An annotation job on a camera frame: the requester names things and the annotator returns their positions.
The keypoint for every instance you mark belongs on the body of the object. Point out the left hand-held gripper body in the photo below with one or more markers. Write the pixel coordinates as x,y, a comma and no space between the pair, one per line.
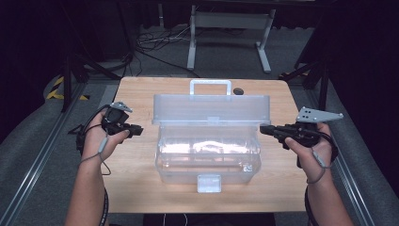
115,121

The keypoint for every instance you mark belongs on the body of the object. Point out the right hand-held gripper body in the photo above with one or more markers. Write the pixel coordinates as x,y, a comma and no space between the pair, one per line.
306,132

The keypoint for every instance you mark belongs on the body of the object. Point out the clear plastic storage box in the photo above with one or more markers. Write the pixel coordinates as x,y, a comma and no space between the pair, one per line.
208,141

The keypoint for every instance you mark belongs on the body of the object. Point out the person's left hand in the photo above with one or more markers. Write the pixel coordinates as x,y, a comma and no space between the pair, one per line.
97,144

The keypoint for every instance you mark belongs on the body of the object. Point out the person's right hand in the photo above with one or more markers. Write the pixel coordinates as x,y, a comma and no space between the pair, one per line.
310,163

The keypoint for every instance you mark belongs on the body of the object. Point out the black tripod stand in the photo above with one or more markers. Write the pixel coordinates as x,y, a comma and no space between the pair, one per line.
320,78
72,72

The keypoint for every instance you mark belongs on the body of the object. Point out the yellow black floor tape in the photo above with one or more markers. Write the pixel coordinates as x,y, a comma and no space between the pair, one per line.
58,91

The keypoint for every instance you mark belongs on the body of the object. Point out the person's dark clothing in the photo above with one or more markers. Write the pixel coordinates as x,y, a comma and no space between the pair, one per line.
208,220

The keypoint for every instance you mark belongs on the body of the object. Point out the grey metal stand frame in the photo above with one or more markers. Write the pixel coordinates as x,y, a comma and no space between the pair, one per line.
230,22

